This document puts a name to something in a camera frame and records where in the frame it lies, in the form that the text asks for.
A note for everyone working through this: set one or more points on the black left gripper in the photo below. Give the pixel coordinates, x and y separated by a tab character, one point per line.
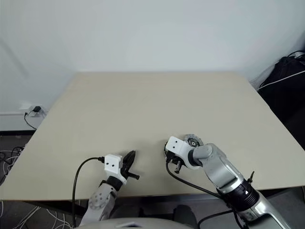
126	173

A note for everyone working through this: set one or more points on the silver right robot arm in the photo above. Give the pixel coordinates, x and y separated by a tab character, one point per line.
221	167

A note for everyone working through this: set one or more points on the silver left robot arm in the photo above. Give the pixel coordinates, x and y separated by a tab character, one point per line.
97	200

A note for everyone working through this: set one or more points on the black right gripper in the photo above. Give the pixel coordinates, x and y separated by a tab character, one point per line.
172	159

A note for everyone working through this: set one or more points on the white wall power strip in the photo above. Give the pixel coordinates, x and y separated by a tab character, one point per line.
26	106

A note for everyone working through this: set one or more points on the grey robot torso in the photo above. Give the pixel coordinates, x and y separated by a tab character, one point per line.
133	225

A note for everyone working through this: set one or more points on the black bag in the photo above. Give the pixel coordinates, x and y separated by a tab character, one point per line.
286	95

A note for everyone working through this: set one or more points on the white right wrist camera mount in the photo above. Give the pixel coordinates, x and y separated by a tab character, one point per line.
176	149

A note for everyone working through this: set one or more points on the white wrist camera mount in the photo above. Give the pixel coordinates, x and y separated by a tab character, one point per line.
176	149
114	164

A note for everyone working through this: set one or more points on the black power adapter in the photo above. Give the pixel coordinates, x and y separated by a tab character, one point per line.
36	109

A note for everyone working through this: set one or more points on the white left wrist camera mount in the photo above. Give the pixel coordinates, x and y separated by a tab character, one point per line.
114	164

